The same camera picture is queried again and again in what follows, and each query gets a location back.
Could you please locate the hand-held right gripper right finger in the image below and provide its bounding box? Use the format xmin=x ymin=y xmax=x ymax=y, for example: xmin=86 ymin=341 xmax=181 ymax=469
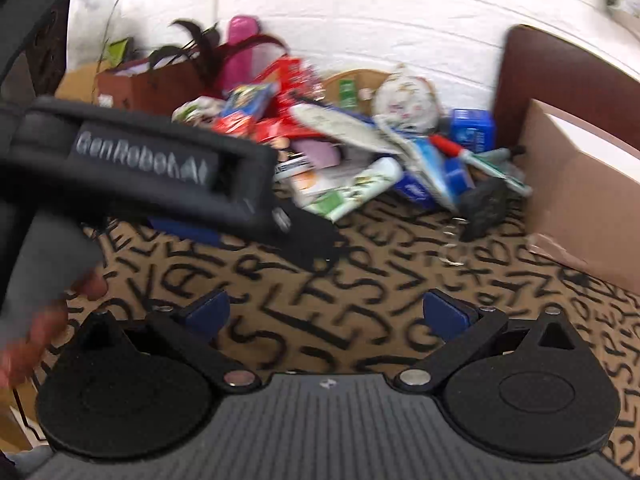
xmin=394 ymin=289 xmax=583 ymax=395

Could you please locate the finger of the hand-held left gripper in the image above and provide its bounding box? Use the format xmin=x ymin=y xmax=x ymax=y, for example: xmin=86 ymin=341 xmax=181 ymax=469
xmin=146 ymin=216 xmax=223 ymax=248
xmin=270 ymin=205 xmax=343 ymax=272

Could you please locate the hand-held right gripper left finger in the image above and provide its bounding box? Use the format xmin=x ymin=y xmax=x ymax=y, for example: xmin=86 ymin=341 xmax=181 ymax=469
xmin=75 ymin=289 xmax=262 ymax=395

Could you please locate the pink cardboard container box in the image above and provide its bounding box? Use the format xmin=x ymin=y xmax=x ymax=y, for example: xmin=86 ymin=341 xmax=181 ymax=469
xmin=520 ymin=99 xmax=640 ymax=286

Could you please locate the person's left hand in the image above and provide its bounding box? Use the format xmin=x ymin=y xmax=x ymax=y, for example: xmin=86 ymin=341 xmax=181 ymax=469
xmin=0 ymin=269 xmax=109 ymax=388

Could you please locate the white orange box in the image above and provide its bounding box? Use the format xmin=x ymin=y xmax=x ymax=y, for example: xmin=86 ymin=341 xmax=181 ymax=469
xmin=290 ymin=165 xmax=361 ymax=206

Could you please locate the letter print blanket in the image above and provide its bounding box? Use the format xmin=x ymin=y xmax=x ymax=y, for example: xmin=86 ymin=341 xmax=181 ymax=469
xmin=30 ymin=180 xmax=640 ymax=466

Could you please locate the white green cream tube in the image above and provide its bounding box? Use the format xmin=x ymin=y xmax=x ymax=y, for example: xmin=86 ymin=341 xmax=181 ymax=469
xmin=302 ymin=157 xmax=404 ymax=222

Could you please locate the brown open box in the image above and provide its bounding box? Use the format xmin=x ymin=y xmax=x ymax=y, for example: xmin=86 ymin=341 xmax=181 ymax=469
xmin=95 ymin=57 xmax=206 ymax=116

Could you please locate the tan cardboard box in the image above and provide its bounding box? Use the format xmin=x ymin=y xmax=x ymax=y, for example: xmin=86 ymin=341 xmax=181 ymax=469
xmin=55 ymin=62 xmax=102 ymax=103

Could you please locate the dark grey hair claw clip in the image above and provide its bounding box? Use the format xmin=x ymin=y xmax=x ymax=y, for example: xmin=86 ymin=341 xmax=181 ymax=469
xmin=457 ymin=177 xmax=511 ymax=243

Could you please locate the small blue box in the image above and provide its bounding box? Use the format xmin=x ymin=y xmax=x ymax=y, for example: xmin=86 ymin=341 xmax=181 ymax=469
xmin=395 ymin=170 xmax=441 ymax=211

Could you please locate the spotted oval fabric pad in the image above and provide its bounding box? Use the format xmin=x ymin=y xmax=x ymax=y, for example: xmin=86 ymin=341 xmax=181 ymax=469
xmin=290 ymin=102 xmax=382 ymax=154

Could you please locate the dark red leafy plant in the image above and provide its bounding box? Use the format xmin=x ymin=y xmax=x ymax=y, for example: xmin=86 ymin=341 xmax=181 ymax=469
xmin=150 ymin=19 xmax=287 ymax=92

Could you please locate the red snack packet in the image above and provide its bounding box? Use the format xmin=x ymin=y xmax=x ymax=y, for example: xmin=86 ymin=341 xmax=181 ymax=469
xmin=277 ymin=66 xmax=326 ymax=133

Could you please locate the blue plastic packet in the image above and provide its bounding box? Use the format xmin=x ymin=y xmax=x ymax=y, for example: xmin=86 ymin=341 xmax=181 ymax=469
xmin=380 ymin=125 xmax=461 ymax=211

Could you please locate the pink thermos bottle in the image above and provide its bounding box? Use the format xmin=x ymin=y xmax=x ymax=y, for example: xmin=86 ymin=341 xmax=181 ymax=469
xmin=227 ymin=15 xmax=261 ymax=91

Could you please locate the red marker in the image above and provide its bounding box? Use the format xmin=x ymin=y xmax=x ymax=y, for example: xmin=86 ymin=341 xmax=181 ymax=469
xmin=429 ymin=135 xmax=473 ymax=161

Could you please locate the large red white box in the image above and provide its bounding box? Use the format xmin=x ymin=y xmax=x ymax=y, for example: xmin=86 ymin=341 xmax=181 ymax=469
xmin=252 ymin=57 xmax=307 ymax=97

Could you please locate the blue square box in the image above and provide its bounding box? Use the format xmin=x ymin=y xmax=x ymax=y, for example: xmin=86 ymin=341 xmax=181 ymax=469
xmin=450 ymin=108 xmax=496 ymax=153

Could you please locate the dark brown wooden headboard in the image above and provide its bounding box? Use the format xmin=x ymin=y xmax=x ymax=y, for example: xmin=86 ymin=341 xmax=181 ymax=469
xmin=492 ymin=24 xmax=640 ymax=151

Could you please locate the metal key ring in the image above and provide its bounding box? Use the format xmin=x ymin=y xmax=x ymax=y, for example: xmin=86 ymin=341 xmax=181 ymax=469
xmin=440 ymin=217 xmax=471 ymax=267

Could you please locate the reindeer print drawstring bag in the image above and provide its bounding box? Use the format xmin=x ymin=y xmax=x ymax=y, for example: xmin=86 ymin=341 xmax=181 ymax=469
xmin=372 ymin=65 xmax=441 ymax=133

